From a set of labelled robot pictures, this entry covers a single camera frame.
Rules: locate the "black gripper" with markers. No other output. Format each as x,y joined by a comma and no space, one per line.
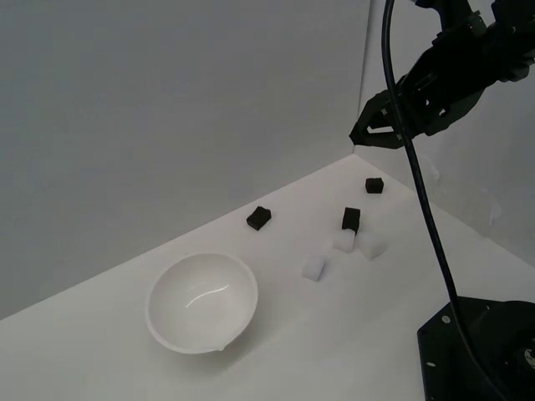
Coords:
451,79

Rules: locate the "white foam cube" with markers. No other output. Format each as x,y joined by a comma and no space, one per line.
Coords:
371,246
343,242
313,268

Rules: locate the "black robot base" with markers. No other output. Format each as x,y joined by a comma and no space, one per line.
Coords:
493,355

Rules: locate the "white bowl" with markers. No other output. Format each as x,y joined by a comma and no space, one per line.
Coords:
200,301

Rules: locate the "black foam cube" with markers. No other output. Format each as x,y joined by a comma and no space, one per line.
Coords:
351,218
259,218
374,185

